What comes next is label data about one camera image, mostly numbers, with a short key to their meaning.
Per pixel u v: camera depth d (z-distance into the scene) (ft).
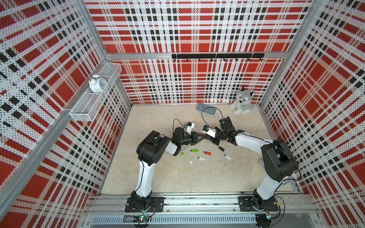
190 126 3.03
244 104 3.43
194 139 2.79
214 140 2.70
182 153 3.05
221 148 3.14
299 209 2.46
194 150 3.07
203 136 2.98
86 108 2.90
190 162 2.91
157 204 2.43
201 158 2.98
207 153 3.07
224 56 2.92
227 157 2.98
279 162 1.56
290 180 2.60
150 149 1.82
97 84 2.28
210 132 2.64
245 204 2.40
